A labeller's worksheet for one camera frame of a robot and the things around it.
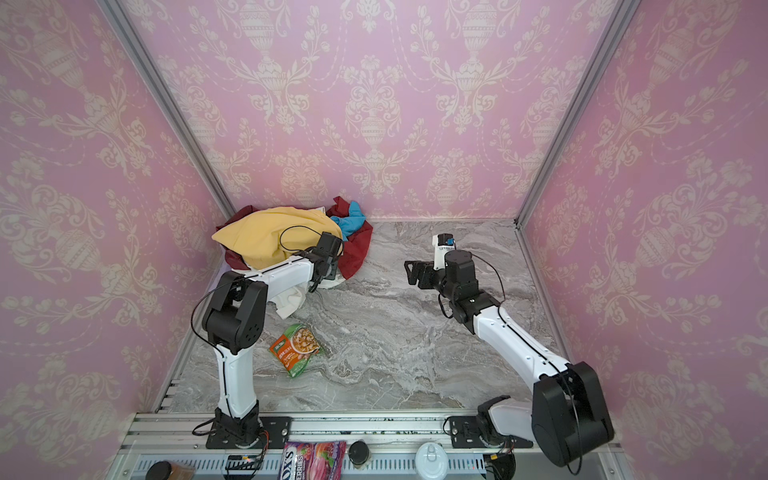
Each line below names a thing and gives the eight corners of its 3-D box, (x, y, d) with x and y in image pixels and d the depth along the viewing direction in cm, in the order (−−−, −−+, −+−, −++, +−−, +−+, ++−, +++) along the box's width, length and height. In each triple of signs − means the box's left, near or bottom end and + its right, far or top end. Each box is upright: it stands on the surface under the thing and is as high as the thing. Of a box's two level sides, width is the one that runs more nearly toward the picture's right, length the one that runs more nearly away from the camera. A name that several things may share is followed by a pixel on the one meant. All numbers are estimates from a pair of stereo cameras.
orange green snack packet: (268, 352, 90) (265, 348, 88) (300, 322, 96) (298, 318, 94) (295, 379, 85) (292, 376, 83) (327, 346, 91) (325, 342, 89)
